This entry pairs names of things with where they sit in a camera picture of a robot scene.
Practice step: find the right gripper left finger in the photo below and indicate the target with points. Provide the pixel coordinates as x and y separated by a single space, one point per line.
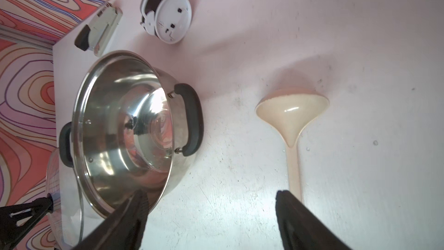
123 229

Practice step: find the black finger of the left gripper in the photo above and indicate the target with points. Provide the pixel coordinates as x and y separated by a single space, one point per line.
18 220

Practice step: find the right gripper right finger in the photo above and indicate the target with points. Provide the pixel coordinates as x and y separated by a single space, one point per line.
300 229

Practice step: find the glass pot lid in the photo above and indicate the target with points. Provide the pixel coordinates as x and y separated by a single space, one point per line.
72 219

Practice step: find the stainless steel pot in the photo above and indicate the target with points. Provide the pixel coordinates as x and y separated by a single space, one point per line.
134 128

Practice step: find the cream plastic ladle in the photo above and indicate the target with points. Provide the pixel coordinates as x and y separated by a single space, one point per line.
289 111

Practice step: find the grey black stapler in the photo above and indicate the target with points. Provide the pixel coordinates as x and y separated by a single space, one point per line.
96 35

